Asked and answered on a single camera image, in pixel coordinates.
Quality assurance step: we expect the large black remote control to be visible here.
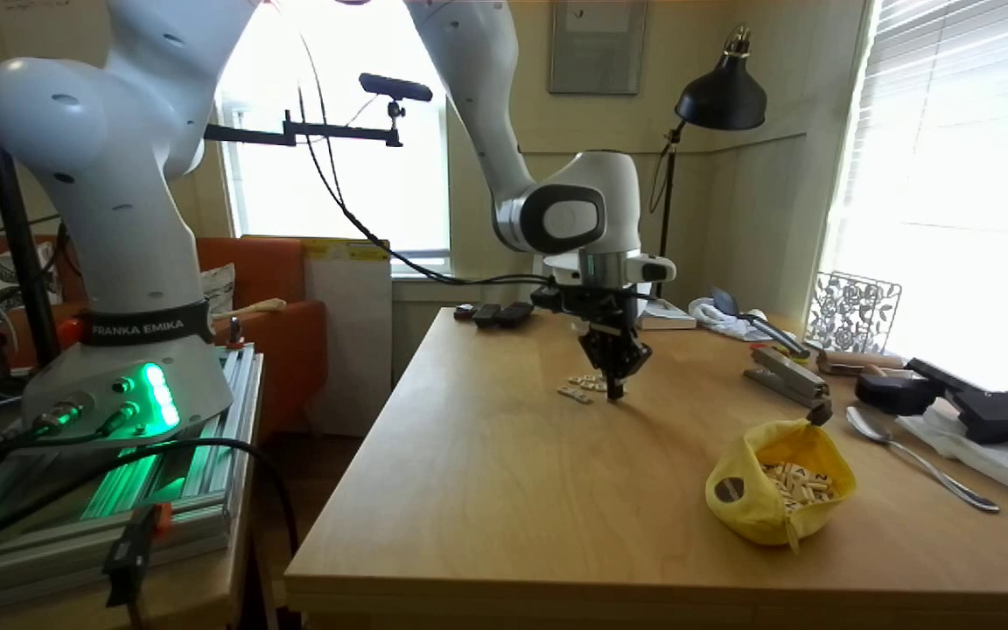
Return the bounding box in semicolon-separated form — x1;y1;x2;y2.
472;299;538;334

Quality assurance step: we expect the aluminium robot mounting platform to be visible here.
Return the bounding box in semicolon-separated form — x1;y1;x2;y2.
0;343;270;591

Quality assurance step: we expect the brown wooden item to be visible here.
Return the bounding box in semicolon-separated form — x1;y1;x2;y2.
815;343;881;377

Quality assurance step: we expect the yellow pouch with tiles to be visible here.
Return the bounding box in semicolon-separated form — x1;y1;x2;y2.
705;417;862;552

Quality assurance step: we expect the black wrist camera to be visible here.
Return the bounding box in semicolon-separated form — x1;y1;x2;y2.
530;284;584;317

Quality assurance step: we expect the black vertical stand pole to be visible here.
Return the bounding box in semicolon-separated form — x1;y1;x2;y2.
0;0;63;369

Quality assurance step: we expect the grey cloth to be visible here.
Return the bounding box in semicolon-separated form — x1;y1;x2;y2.
687;286;768;343

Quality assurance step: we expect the white window blind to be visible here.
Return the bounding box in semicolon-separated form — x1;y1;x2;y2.
815;0;1008;406

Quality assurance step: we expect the white plastic bowl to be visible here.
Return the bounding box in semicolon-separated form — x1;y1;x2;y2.
633;278;668;334

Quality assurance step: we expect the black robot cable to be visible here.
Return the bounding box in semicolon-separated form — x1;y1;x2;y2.
272;0;551;290

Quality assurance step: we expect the orange box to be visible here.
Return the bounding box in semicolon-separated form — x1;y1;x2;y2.
196;235;333;441

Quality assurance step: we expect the black hole punch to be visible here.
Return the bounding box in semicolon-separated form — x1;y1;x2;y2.
902;357;1008;450

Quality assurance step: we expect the grey wall panel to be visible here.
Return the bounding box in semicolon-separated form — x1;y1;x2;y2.
545;0;650;98

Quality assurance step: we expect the black desk lamp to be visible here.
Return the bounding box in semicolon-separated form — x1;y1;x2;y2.
648;27;770;306

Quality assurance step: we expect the black round tape dispenser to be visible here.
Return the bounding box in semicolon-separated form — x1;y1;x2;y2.
855;369;939;422

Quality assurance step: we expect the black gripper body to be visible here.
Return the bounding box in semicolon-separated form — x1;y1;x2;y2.
577;286;654;361

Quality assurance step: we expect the black plug connector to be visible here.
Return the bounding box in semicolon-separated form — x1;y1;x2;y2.
99;504;164;609

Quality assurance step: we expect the black loose cable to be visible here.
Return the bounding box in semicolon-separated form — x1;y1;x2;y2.
0;431;304;630

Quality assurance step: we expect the black camera on boom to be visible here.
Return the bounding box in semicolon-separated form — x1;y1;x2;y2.
357;72;437;105

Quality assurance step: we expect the metal spoon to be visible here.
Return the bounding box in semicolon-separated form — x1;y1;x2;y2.
843;402;1005;520

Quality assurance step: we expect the grey metal stapler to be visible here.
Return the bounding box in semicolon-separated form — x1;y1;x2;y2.
742;343;832;412

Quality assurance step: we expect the white board panel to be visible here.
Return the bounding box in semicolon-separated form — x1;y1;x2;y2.
301;240;395;441

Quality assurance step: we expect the black pen tool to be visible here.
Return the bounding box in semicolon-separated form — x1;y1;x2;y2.
745;312;820;361

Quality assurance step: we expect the white flat tray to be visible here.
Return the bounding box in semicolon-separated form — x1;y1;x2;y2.
893;399;1008;520

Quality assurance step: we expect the white wire mesh holder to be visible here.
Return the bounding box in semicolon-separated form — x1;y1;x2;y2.
806;271;907;361

